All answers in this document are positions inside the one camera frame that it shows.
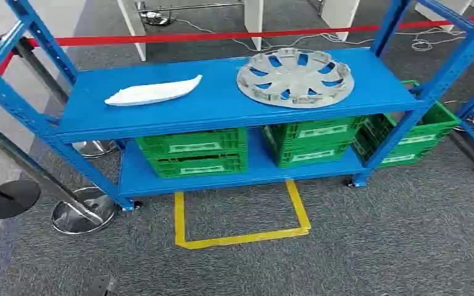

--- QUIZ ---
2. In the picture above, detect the silver plastic wheel hubcap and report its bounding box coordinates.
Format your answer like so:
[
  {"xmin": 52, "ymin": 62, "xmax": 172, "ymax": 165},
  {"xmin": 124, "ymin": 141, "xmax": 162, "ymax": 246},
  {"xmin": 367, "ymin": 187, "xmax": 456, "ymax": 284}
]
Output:
[{"xmin": 236, "ymin": 47, "xmax": 355, "ymax": 110}]

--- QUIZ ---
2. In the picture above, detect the green plastic crate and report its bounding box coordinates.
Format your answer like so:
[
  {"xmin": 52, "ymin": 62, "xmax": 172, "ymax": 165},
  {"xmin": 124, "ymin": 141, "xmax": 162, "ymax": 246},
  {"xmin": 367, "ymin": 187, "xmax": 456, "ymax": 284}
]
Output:
[
  {"xmin": 135, "ymin": 128, "xmax": 249, "ymax": 179},
  {"xmin": 352, "ymin": 80, "xmax": 462, "ymax": 169},
  {"xmin": 261, "ymin": 116, "xmax": 365, "ymax": 170}
]

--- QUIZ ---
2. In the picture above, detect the blue steel shelf rack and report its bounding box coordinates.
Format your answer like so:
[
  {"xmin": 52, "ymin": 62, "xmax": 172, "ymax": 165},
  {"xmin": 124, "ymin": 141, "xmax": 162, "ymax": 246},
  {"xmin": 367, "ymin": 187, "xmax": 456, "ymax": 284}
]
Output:
[{"xmin": 0, "ymin": 0, "xmax": 474, "ymax": 212}]

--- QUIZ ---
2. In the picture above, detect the white curved plastic part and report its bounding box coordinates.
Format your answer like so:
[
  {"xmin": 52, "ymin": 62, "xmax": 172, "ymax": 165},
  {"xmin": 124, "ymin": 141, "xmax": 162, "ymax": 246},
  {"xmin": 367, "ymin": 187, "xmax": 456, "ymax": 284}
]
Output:
[{"xmin": 104, "ymin": 74, "xmax": 203, "ymax": 107}]

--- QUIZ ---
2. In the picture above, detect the long red barrier belt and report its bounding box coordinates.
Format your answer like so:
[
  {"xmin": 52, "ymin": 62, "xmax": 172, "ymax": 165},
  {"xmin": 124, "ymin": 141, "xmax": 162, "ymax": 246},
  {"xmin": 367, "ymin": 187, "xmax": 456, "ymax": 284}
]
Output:
[{"xmin": 24, "ymin": 16, "xmax": 474, "ymax": 48}]

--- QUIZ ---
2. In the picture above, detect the white table leg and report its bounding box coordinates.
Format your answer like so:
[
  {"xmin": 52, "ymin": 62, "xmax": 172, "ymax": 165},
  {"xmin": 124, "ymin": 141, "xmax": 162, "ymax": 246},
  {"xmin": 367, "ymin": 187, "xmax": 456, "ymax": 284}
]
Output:
[
  {"xmin": 320, "ymin": 0, "xmax": 360, "ymax": 42},
  {"xmin": 415, "ymin": 0, "xmax": 473, "ymax": 32},
  {"xmin": 244, "ymin": 0, "xmax": 264, "ymax": 52},
  {"xmin": 117, "ymin": 0, "xmax": 148, "ymax": 62}
]

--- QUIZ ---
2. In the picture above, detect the chrome round stand base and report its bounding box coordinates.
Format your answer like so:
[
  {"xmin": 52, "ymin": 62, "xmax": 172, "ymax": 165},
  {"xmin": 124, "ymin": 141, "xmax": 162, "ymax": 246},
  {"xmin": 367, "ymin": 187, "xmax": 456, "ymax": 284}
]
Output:
[{"xmin": 138, "ymin": 1, "xmax": 177, "ymax": 27}]

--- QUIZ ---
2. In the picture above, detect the black round stand base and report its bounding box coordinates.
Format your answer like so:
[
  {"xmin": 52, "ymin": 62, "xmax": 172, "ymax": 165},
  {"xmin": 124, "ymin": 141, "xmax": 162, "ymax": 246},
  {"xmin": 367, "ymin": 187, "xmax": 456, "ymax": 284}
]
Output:
[{"xmin": 0, "ymin": 179, "xmax": 41, "ymax": 220}]

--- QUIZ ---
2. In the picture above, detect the chrome stanchion post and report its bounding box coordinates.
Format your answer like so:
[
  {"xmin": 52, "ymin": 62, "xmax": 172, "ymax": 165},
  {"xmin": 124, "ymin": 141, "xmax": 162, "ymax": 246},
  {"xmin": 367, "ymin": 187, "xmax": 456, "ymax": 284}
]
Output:
[
  {"xmin": 0, "ymin": 114, "xmax": 118, "ymax": 236},
  {"xmin": 0, "ymin": 35, "xmax": 119, "ymax": 159}
]

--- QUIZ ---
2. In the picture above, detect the coiled white floor cable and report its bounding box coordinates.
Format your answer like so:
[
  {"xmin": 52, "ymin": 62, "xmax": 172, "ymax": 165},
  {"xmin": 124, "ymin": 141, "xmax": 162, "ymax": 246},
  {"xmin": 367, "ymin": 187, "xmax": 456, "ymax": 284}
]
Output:
[{"xmin": 396, "ymin": 26, "xmax": 467, "ymax": 52}]

